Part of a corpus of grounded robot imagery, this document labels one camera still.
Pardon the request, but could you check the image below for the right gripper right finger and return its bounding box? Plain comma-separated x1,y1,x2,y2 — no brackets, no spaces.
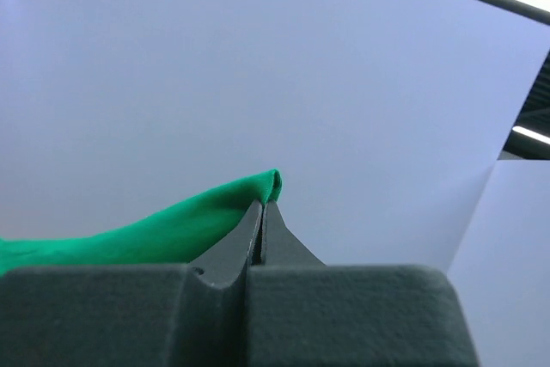
247,202,479,366

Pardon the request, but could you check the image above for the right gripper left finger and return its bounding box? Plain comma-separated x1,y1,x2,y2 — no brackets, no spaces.
1,202,263,366

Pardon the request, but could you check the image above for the green t shirt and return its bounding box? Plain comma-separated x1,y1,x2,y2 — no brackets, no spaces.
1,169,283,274

